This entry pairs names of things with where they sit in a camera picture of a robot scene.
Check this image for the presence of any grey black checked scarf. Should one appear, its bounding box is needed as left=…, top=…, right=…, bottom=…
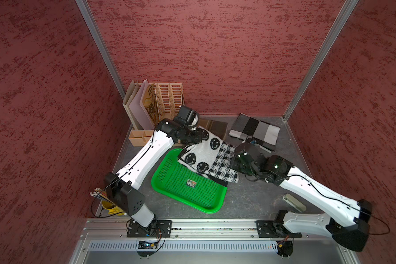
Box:
left=229, top=114, right=280, bottom=152

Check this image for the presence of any brown plaid fringed scarf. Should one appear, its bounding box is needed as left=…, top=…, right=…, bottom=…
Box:
left=198, top=118, right=228, bottom=140

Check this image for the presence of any smiley houndstooth scarf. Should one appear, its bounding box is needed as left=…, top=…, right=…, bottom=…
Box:
left=178, top=127, right=239, bottom=187

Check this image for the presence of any green plastic mesh basket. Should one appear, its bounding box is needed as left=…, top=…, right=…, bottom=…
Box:
left=151, top=148, right=228, bottom=214

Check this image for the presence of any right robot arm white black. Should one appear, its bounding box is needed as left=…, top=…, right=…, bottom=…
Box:
left=230, top=143, right=372, bottom=252

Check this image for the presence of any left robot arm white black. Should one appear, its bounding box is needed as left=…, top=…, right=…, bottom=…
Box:
left=104, top=117, right=201, bottom=228

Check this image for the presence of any basket label sticker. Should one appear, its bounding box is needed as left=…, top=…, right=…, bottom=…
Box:
left=186, top=179, right=197, bottom=188

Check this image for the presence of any beige plastic file organizer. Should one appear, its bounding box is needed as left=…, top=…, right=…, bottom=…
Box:
left=129, top=82, right=184, bottom=147

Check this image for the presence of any lilac folder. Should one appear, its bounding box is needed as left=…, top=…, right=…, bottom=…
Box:
left=131, top=80, right=155, bottom=130

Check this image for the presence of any brown patterned booklet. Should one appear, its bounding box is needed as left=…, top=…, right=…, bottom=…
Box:
left=142, top=84, right=159, bottom=126

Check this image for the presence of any small white stapler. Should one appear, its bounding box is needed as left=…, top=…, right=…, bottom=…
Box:
left=283, top=194, right=307, bottom=213

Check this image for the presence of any beige cardboard folder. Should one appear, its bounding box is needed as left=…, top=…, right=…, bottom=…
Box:
left=123, top=80, right=143, bottom=130

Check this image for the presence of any yellow pencil cup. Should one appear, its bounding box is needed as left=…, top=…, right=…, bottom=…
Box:
left=101, top=200, right=126, bottom=216

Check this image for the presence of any bundle of pencils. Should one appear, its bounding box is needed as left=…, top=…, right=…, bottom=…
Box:
left=90, top=188, right=109, bottom=201

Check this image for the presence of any left corner aluminium profile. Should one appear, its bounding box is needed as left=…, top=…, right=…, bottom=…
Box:
left=75, top=0, right=125, bottom=100

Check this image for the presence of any corner aluminium profile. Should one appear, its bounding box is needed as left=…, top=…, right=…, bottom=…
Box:
left=75, top=0, right=125, bottom=100
left=283, top=0, right=359, bottom=123

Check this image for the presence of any right corner aluminium profile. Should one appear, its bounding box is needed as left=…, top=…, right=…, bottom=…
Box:
left=283, top=0, right=359, bottom=123

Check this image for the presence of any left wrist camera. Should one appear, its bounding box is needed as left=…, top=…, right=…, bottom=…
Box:
left=176, top=105, right=200, bottom=129

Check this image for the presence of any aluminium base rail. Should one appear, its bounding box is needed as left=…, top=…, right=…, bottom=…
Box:
left=69, top=218, right=360, bottom=264

